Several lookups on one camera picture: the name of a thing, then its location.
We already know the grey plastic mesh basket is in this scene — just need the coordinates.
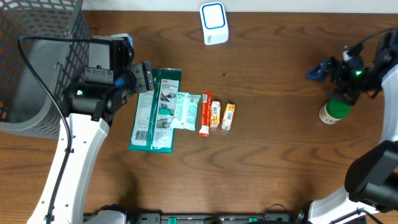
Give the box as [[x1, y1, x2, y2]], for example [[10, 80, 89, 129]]
[[1, 0, 90, 139]]

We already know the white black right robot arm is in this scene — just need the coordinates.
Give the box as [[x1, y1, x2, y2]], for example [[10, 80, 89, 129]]
[[295, 27, 397, 223]]

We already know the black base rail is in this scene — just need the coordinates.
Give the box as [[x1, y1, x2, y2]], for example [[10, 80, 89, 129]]
[[83, 211, 368, 224]]

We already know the green lidded white canister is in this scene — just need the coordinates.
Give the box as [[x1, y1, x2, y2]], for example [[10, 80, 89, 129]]
[[318, 99, 351, 124]]

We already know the white green package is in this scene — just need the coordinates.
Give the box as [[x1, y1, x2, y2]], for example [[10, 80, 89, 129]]
[[128, 68, 182, 154]]

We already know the orange snack packet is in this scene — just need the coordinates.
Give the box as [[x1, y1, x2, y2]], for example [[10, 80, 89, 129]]
[[221, 103, 236, 131]]

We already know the orange tissue packet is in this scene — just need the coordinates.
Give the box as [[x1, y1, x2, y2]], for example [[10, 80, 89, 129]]
[[210, 101, 221, 128]]

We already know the white black barcode scanner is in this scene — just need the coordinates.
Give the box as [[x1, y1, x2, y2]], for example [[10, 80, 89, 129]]
[[200, 2, 229, 45]]

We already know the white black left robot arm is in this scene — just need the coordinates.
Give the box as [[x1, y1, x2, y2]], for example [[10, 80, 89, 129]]
[[28, 61, 155, 223]]

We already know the mint green wipes pack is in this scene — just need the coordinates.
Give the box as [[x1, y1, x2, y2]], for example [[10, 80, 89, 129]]
[[170, 92, 201, 131]]

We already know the red stick packet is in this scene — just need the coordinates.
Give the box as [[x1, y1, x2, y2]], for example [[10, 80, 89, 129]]
[[199, 92, 213, 137]]

